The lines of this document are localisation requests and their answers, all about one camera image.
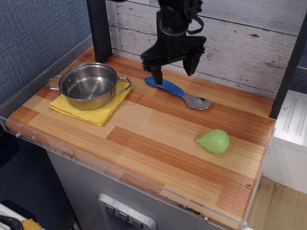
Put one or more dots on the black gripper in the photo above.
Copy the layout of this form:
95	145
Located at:
174	43

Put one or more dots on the blue handled metal spoon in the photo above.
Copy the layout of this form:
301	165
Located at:
193	102

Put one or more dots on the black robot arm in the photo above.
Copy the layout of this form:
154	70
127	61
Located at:
184	9

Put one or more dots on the green toy pear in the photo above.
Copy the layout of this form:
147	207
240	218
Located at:
215	141

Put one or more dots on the stainless steel pot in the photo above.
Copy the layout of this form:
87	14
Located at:
89	86

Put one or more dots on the yellow folded cloth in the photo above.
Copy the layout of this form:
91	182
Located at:
96	116

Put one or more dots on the clear acrylic table guard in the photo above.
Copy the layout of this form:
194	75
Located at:
146	155

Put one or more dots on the white aluminium ledge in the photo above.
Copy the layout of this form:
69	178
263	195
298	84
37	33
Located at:
286	160

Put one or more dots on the silver control panel with buttons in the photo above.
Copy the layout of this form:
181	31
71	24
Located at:
126	213

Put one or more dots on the yellow object bottom corner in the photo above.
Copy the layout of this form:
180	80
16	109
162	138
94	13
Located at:
29	224

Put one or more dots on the black vertical post right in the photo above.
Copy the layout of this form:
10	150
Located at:
290	70

